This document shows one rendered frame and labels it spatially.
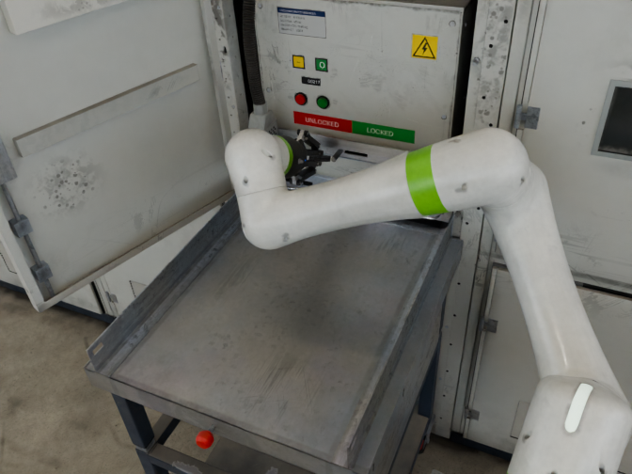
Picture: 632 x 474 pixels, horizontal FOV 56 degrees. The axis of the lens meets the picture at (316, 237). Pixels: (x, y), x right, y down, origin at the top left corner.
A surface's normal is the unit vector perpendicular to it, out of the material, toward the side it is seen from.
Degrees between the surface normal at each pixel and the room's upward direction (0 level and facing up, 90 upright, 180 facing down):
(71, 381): 0
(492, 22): 90
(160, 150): 90
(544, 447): 52
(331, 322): 0
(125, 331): 90
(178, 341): 0
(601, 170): 90
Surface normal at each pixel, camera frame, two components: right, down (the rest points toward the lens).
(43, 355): -0.05, -0.78
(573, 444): -0.37, -0.12
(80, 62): 0.74, 0.39
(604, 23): -0.41, 0.58
